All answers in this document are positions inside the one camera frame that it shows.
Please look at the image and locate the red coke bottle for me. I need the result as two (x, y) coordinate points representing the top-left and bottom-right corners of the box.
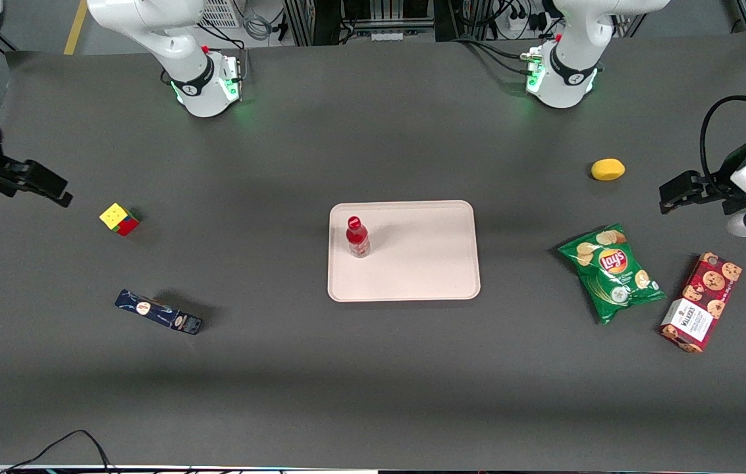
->
(346, 216), (371, 259)

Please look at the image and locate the pale plastic tray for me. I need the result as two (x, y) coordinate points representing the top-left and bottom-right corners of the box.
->
(327, 200), (481, 303)

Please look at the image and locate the colourful puzzle cube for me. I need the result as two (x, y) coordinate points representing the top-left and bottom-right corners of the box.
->
(99, 203), (142, 237)

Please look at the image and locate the yellow lemon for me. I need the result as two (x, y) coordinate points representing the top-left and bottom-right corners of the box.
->
(591, 158), (626, 182)

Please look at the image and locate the red Walkers cookie box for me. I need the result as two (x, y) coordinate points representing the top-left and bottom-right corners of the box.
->
(659, 252), (743, 354)

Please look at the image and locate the green Lay's chips bag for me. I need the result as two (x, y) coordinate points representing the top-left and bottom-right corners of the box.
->
(557, 223), (667, 326)

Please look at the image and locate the dark blue snack box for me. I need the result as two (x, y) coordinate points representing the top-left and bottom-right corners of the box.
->
(115, 289), (204, 336)

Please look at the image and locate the white socket strip with plugs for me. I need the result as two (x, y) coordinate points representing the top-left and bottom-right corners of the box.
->
(508, 3), (548, 34)

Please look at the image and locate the white perforated box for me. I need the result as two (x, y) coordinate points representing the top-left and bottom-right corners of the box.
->
(198, 0), (243, 29)

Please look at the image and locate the black metal rack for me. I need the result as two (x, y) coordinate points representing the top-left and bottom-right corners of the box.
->
(282, 0), (439, 47)

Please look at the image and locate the black cables to arm base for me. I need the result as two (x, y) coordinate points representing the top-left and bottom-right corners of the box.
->
(455, 36), (541, 76)

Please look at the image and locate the black cable at table edge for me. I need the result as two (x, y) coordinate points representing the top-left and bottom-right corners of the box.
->
(0, 430), (113, 474)

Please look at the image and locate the grey coiled cable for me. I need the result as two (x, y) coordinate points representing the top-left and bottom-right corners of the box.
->
(241, 0), (278, 41)

